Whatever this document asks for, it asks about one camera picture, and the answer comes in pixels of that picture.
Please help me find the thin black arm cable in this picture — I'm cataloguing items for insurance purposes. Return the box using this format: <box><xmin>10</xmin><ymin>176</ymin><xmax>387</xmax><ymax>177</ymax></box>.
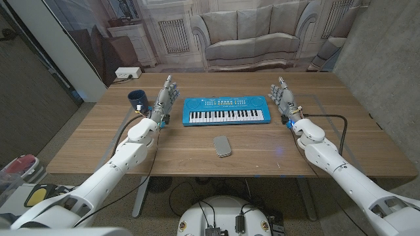
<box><xmin>72</xmin><ymin>127</ymin><xmax>161</xmax><ymax>228</ymax></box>
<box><xmin>289</xmin><ymin>127</ymin><xmax>370</xmax><ymax>236</ymax></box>

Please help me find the dark blue mug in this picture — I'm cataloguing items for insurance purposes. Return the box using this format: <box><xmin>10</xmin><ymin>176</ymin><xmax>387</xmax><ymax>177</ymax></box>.
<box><xmin>127</xmin><ymin>89</ymin><xmax>150</xmax><ymax>115</ymax></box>

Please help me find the clear plastic container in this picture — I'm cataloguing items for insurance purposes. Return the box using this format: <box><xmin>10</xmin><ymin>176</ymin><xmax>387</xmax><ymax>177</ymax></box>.
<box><xmin>0</xmin><ymin>172</ymin><xmax>24</xmax><ymax>205</ymax></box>

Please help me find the clear bin with red contents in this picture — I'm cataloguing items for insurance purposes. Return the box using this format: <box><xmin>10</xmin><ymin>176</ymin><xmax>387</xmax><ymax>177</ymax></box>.
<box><xmin>0</xmin><ymin>153</ymin><xmax>45</xmax><ymax>184</ymax></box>

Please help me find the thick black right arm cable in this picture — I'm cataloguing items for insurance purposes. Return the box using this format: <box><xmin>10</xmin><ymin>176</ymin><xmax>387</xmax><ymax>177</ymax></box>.
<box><xmin>301</xmin><ymin>113</ymin><xmax>348</xmax><ymax>157</ymax></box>

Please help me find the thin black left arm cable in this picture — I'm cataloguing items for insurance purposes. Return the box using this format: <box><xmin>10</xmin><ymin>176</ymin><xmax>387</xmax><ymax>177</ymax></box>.
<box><xmin>72</xmin><ymin>127</ymin><xmax>161</xmax><ymax>228</ymax></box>

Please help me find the black power adapter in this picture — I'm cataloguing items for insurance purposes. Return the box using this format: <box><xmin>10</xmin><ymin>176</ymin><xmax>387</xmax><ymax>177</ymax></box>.
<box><xmin>235</xmin><ymin>214</ymin><xmax>246</xmax><ymax>234</ymax></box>

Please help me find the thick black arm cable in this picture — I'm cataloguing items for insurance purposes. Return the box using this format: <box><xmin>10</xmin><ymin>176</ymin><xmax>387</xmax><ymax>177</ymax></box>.
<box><xmin>110</xmin><ymin>113</ymin><xmax>147</xmax><ymax>158</ymax></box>
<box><xmin>301</xmin><ymin>113</ymin><xmax>348</xmax><ymax>157</ymax></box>

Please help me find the blue toy piano keyboard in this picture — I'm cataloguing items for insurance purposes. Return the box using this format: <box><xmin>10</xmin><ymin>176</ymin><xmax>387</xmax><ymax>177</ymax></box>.
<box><xmin>182</xmin><ymin>95</ymin><xmax>272</xmax><ymax>127</ymax></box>

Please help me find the printed sofa room backdrop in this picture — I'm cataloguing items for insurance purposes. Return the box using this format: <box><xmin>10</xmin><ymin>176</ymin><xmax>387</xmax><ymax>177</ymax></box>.
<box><xmin>42</xmin><ymin>0</ymin><xmax>371</xmax><ymax>88</ymax></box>

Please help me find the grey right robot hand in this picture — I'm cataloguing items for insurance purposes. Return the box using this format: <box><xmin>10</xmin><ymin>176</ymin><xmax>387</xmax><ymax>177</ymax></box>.
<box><xmin>268</xmin><ymin>76</ymin><xmax>303</xmax><ymax>124</ymax></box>

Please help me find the flat grey tin can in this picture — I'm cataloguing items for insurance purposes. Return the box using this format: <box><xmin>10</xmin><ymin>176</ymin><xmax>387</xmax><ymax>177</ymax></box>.
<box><xmin>213</xmin><ymin>135</ymin><xmax>232</xmax><ymax>158</ymax></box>

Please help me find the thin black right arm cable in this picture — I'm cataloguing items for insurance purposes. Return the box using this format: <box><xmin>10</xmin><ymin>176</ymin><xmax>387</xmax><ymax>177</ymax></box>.
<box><xmin>289</xmin><ymin>127</ymin><xmax>370</xmax><ymax>236</ymax></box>

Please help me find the black round floor fan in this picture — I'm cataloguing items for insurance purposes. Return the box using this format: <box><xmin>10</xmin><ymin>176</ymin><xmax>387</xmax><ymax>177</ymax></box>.
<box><xmin>147</xmin><ymin>176</ymin><xmax>173</xmax><ymax>194</ymax></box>

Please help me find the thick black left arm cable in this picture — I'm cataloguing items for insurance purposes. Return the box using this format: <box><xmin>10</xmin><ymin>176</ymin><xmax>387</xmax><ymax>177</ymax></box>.
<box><xmin>110</xmin><ymin>113</ymin><xmax>147</xmax><ymax>158</ymax></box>

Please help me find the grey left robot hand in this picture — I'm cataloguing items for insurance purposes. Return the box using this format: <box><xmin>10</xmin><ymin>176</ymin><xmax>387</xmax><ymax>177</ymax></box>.
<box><xmin>149</xmin><ymin>74</ymin><xmax>180</xmax><ymax>127</ymax></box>

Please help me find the grey metal table leg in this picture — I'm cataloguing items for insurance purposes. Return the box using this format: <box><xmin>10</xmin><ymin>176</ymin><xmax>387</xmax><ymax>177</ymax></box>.
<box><xmin>297</xmin><ymin>176</ymin><xmax>318</xmax><ymax>222</ymax></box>
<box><xmin>132</xmin><ymin>176</ymin><xmax>150</xmax><ymax>219</ymax></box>

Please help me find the white power strip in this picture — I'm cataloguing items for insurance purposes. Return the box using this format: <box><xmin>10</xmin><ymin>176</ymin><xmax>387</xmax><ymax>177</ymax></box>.
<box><xmin>114</xmin><ymin>66</ymin><xmax>143</xmax><ymax>79</ymax></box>

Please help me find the yellow and black pedal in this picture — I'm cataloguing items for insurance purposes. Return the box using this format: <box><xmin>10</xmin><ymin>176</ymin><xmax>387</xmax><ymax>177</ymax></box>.
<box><xmin>24</xmin><ymin>183</ymin><xmax>72</xmax><ymax>208</ymax></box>

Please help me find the black floor cable loop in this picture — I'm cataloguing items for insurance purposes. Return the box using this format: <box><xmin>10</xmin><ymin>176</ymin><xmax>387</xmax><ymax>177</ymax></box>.
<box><xmin>169</xmin><ymin>181</ymin><xmax>201</xmax><ymax>217</ymax></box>

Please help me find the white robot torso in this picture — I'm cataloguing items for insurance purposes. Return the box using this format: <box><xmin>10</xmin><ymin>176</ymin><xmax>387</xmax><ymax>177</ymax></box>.
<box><xmin>177</xmin><ymin>195</ymin><xmax>273</xmax><ymax>236</ymax></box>

